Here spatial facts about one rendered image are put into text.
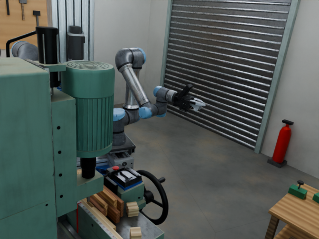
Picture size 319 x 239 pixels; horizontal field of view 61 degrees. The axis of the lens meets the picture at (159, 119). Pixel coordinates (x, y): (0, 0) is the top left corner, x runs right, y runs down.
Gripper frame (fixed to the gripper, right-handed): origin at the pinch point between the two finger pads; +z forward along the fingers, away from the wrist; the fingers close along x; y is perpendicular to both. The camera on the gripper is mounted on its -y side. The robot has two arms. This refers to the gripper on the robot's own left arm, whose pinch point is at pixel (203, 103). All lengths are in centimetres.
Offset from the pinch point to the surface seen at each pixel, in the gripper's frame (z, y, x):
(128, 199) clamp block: 4, 28, 63
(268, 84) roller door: -30, 44, -229
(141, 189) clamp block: 5, 26, 56
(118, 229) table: 13, 27, 78
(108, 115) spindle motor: 4, -17, 74
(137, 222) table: 16, 28, 70
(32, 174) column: 4, -7, 103
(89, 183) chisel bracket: -1, 11, 80
